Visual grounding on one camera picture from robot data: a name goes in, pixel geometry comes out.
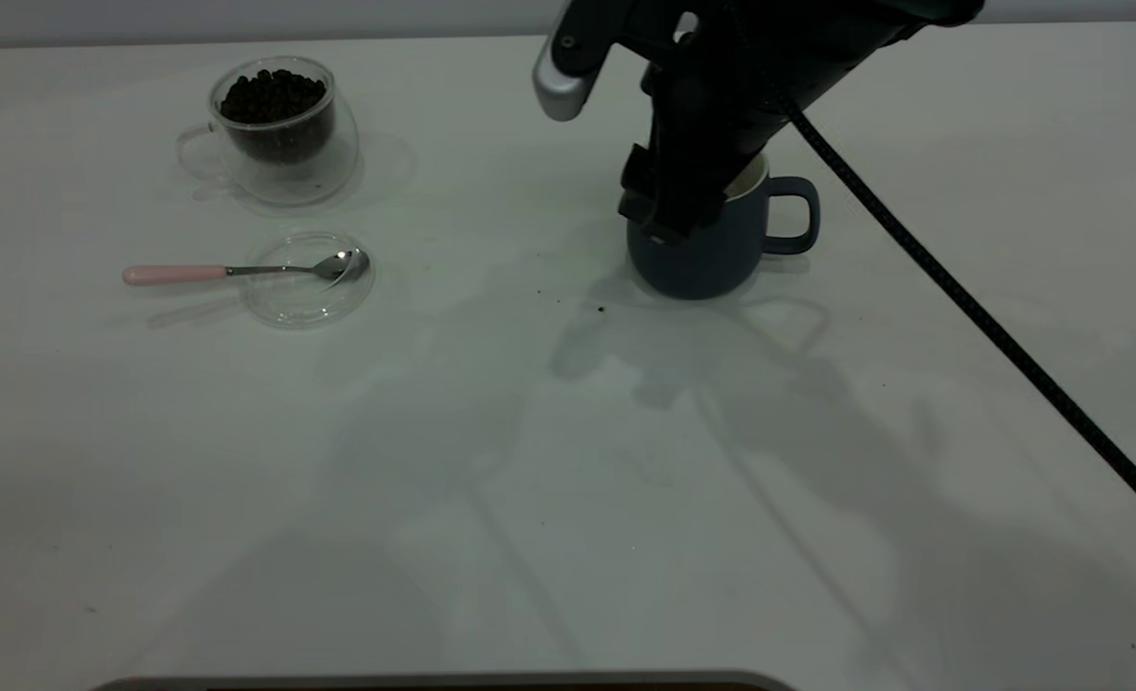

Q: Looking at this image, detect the clear double-wall glass cup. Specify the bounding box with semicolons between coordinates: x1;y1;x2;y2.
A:
177;56;360;207

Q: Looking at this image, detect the dark coffee beans pile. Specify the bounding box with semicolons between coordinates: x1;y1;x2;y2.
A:
220;69;331;164

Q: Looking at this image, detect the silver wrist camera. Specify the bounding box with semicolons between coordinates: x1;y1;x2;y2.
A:
532;0;627;123

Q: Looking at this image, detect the dark grey-blue ceramic mug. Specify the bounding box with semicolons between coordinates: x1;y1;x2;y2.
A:
626;154;821;300

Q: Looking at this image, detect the black braided cable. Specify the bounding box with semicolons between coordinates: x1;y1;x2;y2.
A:
779;96;1136;543

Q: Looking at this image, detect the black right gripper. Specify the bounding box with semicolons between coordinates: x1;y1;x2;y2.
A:
619;0;905;247

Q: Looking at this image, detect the clear round glass saucer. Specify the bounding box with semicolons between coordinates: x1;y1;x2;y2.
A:
242;230;375;330

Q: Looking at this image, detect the pink handled metal spoon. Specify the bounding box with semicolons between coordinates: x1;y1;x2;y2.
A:
123;249;370;288

